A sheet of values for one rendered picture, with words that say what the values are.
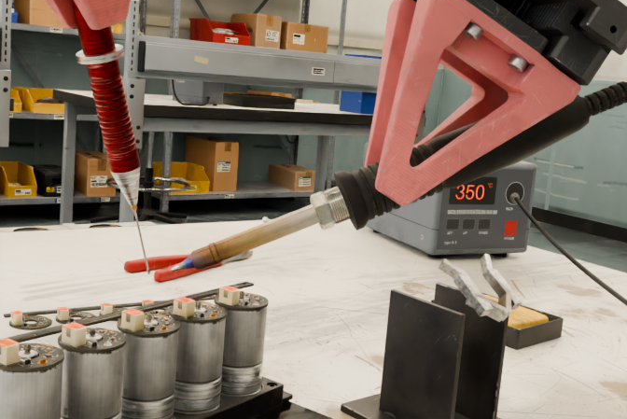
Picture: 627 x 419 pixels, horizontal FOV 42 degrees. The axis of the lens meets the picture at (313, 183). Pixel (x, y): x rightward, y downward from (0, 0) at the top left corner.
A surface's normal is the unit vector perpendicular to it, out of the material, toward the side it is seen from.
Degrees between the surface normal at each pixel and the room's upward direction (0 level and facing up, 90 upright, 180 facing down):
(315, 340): 0
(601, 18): 90
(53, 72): 90
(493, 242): 90
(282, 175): 91
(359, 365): 0
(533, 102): 108
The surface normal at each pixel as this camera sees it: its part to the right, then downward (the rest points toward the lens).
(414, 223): -0.91, -0.02
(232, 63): 0.58, 0.16
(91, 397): 0.26, 0.15
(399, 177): 0.04, 0.29
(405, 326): -0.76, 0.03
